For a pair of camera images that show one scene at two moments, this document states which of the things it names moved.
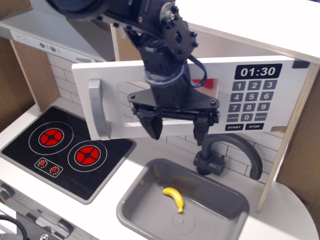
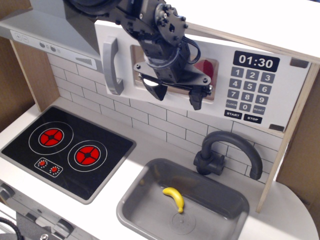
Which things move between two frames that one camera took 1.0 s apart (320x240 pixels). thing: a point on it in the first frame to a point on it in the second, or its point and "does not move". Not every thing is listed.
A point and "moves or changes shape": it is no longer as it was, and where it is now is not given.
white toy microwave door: [255, 96] moves or changes shape
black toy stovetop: [55, 148] does not move
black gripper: [175, 100] to [167, 61]
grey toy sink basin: [164, 200] does not move
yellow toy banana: [178, 196] does not move
